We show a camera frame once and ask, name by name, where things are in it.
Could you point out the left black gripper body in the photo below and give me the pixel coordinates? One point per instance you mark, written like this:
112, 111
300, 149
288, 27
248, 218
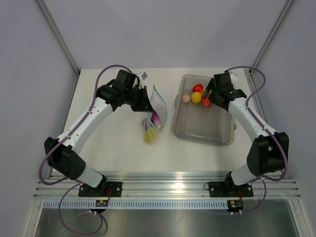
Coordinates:
134, 98

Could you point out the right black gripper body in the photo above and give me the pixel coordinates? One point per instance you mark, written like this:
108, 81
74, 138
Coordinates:
214, 97

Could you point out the purple toy eggplant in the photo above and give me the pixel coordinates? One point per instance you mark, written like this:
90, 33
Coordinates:
156, 120

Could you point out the clear zip top bag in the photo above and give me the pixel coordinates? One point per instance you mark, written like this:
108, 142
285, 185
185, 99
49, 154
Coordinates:
159, 106

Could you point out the dark purple toy mangosteen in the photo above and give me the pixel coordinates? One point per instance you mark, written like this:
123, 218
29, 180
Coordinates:
145, 124

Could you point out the orange toy fruit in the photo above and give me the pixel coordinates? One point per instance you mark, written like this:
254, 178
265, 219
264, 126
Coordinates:
196, 97

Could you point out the pink toy peach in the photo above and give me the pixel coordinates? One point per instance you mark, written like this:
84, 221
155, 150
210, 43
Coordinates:
186, 98

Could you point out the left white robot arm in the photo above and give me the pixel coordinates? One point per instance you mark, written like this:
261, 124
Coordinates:
62, 153

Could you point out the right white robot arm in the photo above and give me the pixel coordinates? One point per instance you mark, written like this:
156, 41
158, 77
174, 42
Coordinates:
268, 152

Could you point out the clear grey plastic bin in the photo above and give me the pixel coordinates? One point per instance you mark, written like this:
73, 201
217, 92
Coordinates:
198, 123

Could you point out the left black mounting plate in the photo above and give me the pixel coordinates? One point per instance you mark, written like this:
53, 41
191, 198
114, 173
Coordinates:
108, 189

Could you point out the black mounting plate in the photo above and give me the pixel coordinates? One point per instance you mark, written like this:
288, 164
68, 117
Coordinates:
221, 190
108, 189

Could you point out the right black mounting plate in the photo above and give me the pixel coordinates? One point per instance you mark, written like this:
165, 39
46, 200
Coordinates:
221, 190

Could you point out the left small circuit board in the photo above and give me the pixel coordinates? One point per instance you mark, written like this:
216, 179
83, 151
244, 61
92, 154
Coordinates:
101, 203

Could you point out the small circuit board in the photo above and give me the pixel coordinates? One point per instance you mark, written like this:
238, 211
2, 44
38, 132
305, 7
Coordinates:
101, 203
235, 205

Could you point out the right small circuit board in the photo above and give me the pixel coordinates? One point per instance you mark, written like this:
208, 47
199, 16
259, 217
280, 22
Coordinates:
235, 205

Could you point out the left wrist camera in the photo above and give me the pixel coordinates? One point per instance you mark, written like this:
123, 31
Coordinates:
142, 77

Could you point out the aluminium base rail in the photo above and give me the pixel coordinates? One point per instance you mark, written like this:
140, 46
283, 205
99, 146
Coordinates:
191, 185

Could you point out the right aluminium frame post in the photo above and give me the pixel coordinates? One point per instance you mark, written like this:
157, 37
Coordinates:
273, 32

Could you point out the aluminium frame post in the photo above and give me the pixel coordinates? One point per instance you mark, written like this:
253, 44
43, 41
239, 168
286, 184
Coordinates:
273, 32
58, 36

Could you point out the left aluminium frame post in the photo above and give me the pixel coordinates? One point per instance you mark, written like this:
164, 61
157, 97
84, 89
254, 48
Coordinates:
58, 36

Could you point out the white slotted cable duct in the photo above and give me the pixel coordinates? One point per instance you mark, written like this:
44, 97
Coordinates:
138, 204

